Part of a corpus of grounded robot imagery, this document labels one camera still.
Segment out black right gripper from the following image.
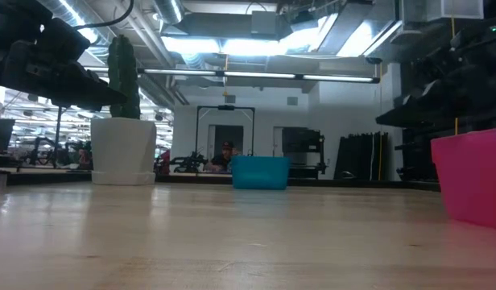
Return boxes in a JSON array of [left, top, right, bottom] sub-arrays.
[[374, 49, 496, 131]]

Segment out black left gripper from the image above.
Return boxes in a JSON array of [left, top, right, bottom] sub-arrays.
[[0, 18, 128, 113]]

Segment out red plastic bin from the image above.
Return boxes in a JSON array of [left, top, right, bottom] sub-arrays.
[[430, 126, 496, 232]]

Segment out blue plastic bin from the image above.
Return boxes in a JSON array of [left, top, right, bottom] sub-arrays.
[[230, 155, 291, 191]]

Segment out green cactus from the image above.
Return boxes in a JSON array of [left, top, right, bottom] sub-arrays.
[[106, 34, 142, 120]]

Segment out black background rack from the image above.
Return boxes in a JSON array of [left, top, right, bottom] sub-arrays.
[[395, 128, 440, 182]]

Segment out white hexagonal plant pot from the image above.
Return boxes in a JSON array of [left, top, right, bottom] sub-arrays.
[[90, 117, 158, 187]]

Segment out black standing panels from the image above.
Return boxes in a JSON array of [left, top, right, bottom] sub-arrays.
[[335, 131, 390, 181]]

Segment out black monitor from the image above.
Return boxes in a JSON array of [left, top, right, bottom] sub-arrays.
[[0, 118, 16, 170]]

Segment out black background equipment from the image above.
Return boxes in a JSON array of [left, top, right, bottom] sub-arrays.
[[282, 126, 328, 178]]

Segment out person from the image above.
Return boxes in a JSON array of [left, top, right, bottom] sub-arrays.
[[203, 140, 243, 174]]

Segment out long ceiling light bar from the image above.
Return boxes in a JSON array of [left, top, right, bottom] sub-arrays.
[[137, 67, 381, 85]]

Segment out grey ceiling box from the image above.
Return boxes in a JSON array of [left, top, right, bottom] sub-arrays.
[[250, 10, 278, 35]]

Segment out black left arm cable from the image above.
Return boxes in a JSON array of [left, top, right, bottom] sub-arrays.
[[72, 0, 135, 31]]

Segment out silver ventilation duct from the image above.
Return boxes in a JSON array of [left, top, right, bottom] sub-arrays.
[[151, 0, 185, 25]]

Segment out black background rig frame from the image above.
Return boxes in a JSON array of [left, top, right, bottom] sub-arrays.
[[195, 105, 256, 158]]

